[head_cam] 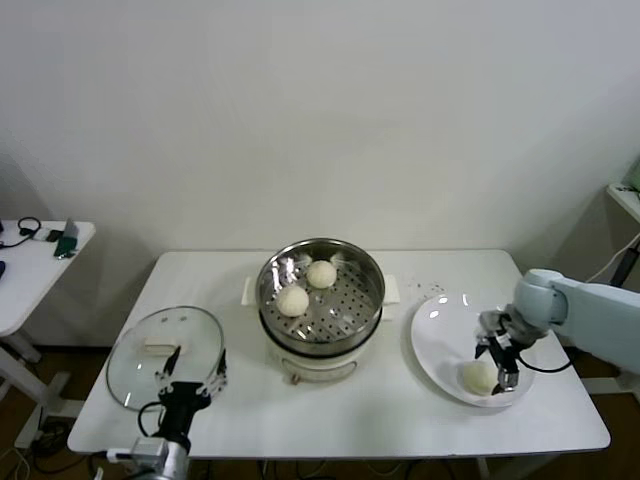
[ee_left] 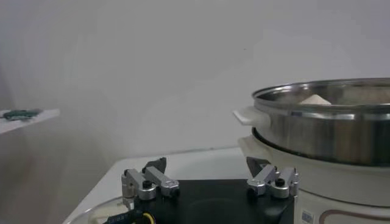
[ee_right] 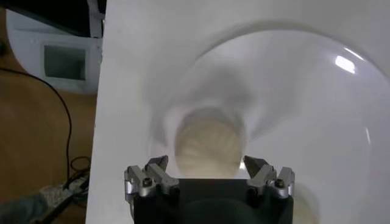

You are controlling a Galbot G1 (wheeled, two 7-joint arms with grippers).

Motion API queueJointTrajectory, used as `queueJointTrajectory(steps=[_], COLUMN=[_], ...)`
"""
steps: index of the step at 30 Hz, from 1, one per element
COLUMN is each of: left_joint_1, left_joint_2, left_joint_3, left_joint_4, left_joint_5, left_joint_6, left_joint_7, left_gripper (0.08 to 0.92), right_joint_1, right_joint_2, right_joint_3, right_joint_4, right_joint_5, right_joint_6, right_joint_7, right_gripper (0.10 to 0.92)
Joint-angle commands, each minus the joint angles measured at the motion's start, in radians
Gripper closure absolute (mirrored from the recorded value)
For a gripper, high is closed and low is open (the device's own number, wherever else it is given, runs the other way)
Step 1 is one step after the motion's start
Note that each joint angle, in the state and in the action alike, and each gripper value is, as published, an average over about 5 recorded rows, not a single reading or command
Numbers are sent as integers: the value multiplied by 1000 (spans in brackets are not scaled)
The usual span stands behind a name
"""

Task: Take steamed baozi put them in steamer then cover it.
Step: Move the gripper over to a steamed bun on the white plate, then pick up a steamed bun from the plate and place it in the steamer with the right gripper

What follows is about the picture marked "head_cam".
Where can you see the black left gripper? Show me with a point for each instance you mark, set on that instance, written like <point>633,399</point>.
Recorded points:
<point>182,405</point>

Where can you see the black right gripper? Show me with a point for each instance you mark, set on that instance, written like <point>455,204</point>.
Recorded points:
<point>505,352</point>

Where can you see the white steamed baozi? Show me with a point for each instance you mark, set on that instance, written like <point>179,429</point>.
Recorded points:
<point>293,300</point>
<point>477,378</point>
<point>320,274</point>

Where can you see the glass pot lid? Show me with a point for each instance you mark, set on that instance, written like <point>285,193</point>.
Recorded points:
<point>130,350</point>

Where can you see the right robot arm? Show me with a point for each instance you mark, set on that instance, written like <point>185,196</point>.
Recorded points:
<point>590,305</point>

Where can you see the perforated steel steamer basket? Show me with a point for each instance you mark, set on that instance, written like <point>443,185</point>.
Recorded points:
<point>350,305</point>

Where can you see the white oval plate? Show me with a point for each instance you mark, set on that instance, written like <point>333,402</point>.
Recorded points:
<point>435,325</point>

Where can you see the brown crumbs scatter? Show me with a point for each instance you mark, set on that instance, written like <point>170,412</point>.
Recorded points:
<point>425,286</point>

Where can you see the white electric cooker pot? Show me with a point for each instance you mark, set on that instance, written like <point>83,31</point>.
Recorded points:
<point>315,365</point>

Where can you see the green and grey tool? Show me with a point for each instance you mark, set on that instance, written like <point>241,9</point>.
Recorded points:
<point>65,245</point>

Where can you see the white side table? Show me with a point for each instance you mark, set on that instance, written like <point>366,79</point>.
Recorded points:
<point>30,280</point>

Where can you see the dark blue object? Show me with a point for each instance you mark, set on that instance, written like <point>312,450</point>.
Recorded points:
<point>1,270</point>

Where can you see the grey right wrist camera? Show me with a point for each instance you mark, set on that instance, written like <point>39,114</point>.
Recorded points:
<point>492,320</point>

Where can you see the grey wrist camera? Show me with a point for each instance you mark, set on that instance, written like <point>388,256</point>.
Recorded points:
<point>150,447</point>
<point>492,320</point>

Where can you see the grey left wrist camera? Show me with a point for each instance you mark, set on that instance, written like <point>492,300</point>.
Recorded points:
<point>150,447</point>

